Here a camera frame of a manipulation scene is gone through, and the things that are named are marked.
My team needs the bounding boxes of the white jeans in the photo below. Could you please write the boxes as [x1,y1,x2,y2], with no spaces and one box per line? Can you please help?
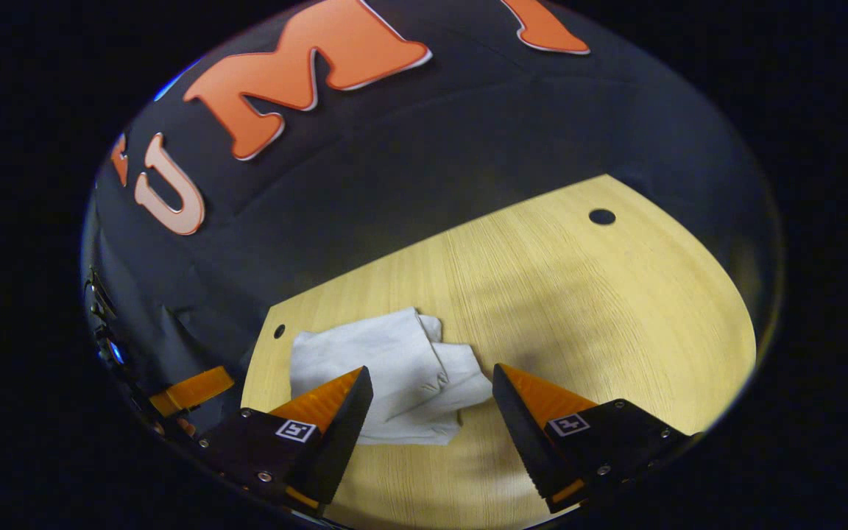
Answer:
[289,307,495,447]

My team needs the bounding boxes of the black backdrop cloth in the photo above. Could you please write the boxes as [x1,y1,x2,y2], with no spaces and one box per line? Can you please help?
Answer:
[82,0,787,442]

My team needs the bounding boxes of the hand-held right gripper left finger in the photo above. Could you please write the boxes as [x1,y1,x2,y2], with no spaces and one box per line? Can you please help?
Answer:
[196,366,375,516]

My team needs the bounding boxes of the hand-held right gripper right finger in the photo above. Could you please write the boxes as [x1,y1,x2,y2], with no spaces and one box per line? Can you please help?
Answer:
[491,363,694,515]

